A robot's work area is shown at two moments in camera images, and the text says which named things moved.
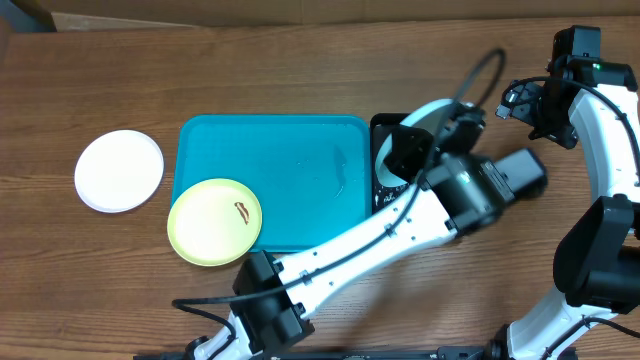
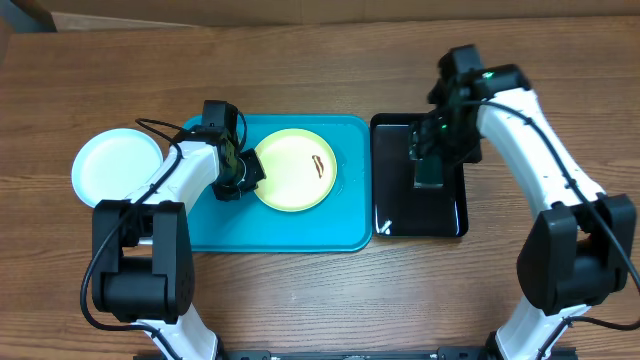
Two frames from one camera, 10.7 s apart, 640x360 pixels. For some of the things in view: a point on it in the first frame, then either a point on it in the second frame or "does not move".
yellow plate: (214, 223) to (300, 167)
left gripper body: (409, 158) to (242, 177)
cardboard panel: (74, 15) does not move
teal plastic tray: (311, 175) does not move
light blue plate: (428, 119) to (113, 164)
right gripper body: (542, 113) to (456, 139)
